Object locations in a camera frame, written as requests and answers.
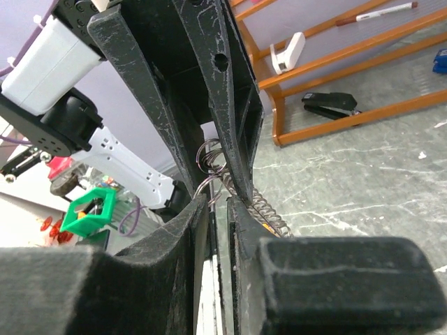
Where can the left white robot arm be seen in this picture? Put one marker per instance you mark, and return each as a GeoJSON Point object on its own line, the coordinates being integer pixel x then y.
{"type": "Point", "coordinates": [74, 128]}

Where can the green plastic frame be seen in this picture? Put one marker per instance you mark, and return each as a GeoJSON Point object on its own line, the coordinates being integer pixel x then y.
{"type": "Point", "coordinates": [90, 212]}

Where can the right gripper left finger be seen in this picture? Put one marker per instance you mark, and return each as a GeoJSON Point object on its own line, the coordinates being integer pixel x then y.
{"type": "Point", "coordinates": [150, 287]}

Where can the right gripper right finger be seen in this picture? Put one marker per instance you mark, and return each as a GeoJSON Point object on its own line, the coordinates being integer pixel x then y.
{"type": "Point", "coordinates": [329, 285]}

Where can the wooden tiered rack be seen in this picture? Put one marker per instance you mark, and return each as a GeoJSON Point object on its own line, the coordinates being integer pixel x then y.
{"type": "Point", "coordinates": [333, 53]}

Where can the brown capped white marker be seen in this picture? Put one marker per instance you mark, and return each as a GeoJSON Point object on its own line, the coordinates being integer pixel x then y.
{"type": "Point", "coordinates": [377, 13]}

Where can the blue stapler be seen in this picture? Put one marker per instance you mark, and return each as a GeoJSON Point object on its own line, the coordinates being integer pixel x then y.
{"type": "Point", "coordinates": [440, 62]}

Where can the black stapler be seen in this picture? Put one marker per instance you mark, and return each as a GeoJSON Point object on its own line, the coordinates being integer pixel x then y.
{"type": "Point", "coordinates": [334, 105]}

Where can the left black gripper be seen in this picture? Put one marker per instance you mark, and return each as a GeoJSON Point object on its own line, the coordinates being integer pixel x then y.
{"type": "Point", "coordinates": [170, 55]}

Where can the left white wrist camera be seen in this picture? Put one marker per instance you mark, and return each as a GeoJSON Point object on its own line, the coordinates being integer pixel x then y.
{"type": "Point", "coordinates": [53, 64]}

